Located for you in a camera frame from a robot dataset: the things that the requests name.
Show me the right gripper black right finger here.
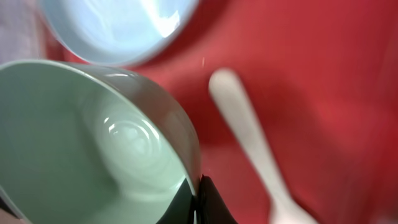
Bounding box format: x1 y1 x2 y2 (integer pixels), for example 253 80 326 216
196 175 238 224

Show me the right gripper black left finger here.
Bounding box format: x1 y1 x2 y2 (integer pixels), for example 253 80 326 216
156 179 195 224

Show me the green bowl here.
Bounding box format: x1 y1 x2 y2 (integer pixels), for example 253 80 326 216
1 60 201 223

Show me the light blue bowl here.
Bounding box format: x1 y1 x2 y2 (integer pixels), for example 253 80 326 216
38 0 199 66

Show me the white plastic spoon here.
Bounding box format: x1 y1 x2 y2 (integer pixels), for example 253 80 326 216
208 68 317 224

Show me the red plastic tray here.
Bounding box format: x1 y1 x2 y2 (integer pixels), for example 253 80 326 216
40 0 398 224

